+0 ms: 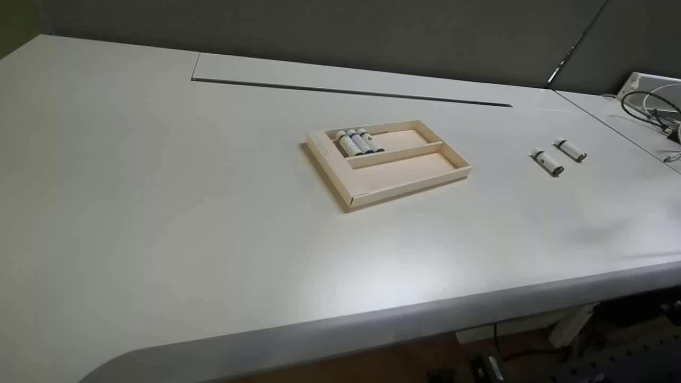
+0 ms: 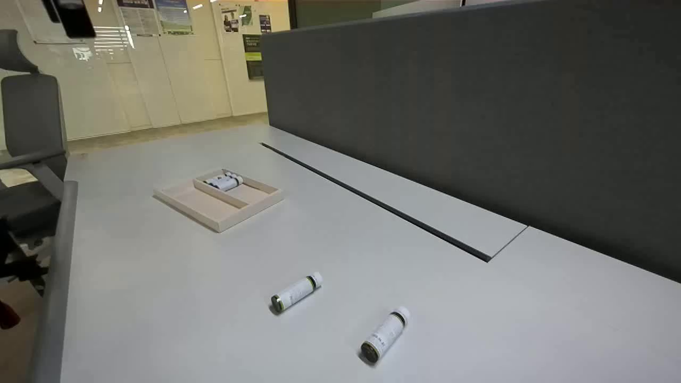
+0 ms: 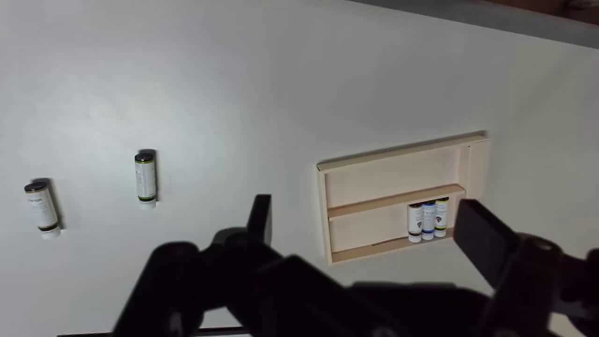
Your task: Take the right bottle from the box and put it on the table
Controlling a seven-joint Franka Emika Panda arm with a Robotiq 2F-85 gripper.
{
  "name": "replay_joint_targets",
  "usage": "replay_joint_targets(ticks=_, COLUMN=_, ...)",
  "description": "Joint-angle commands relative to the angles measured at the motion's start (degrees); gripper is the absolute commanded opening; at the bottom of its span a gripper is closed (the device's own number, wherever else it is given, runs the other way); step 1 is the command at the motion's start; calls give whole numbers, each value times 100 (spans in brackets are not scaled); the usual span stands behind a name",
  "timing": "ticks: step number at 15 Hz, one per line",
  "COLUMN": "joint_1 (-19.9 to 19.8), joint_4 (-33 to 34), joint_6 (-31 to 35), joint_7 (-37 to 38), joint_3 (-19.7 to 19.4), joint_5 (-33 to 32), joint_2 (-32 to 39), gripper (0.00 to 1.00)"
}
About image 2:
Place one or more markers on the light wooden tray box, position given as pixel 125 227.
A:
pixel 205 206

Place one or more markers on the dark grey partition panel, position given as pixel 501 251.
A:
pixel 497 107

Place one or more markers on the grey office chair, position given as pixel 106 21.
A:
pixel 32 112

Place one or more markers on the dark green wall poster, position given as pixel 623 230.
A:
pixel 251 56

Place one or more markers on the small dark wall photo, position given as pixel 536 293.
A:
pixel 264 21

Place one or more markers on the wall poster with green picture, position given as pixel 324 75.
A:
pixel 174 16

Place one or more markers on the wall poster with grey chart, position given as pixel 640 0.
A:
pixel 140 17

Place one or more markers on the black wall screen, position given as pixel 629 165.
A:
pixel 71 17

